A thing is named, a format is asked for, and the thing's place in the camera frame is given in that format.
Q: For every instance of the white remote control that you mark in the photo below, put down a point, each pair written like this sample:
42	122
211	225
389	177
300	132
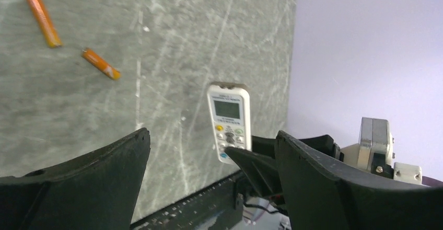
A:
229	106

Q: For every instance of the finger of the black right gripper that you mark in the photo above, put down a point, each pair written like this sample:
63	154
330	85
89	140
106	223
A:
260	170
324	144

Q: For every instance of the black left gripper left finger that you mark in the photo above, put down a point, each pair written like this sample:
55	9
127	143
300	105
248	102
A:
97	190

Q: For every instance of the orange AAA battery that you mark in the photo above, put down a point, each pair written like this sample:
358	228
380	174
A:
99	63
45	23

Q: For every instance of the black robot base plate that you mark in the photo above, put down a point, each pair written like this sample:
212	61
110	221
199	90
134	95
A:
217	206

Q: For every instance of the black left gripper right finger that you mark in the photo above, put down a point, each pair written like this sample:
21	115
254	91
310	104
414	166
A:
322	192

